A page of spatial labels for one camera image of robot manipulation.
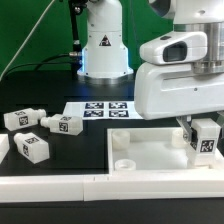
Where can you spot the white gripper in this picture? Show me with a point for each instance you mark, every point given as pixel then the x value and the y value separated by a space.
pixel 174 90

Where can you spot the white square table top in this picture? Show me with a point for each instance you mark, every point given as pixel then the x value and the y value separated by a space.
pixel 148 154

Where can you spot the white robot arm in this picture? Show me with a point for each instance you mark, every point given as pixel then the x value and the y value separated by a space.
pixel 105 58

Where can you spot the white U-shaped fence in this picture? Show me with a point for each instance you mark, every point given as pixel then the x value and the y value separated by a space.
pixel 100 187

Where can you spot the white marker tag sheet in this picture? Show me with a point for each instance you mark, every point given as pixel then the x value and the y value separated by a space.
pixel 95 110

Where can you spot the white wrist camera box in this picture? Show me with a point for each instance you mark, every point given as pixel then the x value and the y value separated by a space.
pixel 175 47

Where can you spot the black camera stand pole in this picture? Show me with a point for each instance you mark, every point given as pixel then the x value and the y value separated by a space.
pixel 76 8

